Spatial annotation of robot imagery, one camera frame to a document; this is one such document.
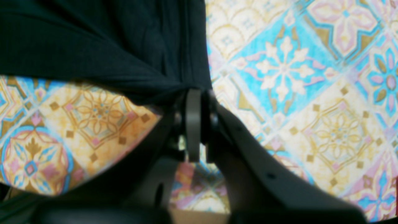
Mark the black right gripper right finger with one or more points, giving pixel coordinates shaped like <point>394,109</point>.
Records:
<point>260,189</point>

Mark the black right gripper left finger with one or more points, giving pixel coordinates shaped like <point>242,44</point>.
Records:
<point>136,190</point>

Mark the black t-shirt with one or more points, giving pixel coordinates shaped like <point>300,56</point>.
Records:
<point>149,50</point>

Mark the patterned tablecloth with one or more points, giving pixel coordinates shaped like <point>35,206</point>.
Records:
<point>314,80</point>

